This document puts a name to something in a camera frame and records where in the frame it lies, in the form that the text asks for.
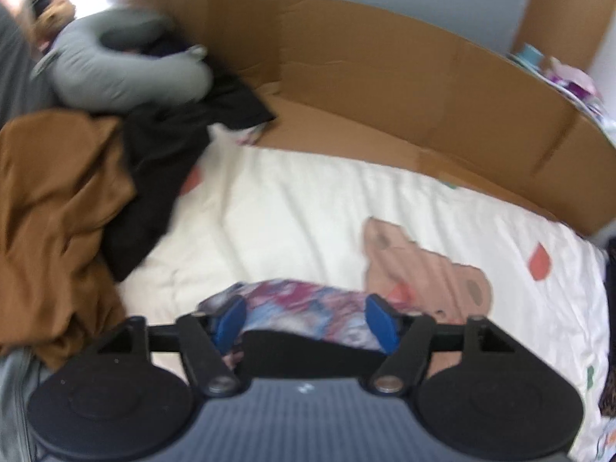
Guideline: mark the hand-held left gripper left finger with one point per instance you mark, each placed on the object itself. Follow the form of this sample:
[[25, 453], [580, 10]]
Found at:
[[230, 322]]

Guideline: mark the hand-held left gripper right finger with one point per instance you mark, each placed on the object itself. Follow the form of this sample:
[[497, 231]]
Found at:
[[382, 322]]

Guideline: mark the bear print knit garment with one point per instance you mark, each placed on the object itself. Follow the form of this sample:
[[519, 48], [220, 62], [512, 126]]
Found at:
[[308, 303]]

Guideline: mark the white printed bedsheet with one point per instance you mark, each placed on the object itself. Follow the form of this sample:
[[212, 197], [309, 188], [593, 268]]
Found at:
[[288, 211]]

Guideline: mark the black crumpled garment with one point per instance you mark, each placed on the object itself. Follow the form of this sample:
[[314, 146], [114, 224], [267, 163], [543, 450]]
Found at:
[[154, 154]]

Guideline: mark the floral patterned cloth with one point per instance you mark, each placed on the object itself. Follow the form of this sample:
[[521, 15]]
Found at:
[[252, 135]]

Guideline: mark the brown garment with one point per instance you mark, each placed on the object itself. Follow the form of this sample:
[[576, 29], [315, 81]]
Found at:
[[48, 202]]

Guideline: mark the flattened cardboard sheet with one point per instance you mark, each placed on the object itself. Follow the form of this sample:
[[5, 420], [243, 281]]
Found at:
[[385, 82]]

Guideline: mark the purple and white pouch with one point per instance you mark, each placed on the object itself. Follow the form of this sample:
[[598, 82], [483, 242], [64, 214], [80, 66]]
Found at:
[[572, 82]]

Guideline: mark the teal cup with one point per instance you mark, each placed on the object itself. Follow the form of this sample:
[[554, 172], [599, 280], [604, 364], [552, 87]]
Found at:
[[532, 54]]

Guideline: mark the brown stuffed toy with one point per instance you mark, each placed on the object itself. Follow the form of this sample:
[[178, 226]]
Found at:
[[57, 14]]

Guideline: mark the tall cardboard box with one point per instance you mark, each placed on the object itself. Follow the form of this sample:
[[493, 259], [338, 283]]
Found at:
[[568, 14]]

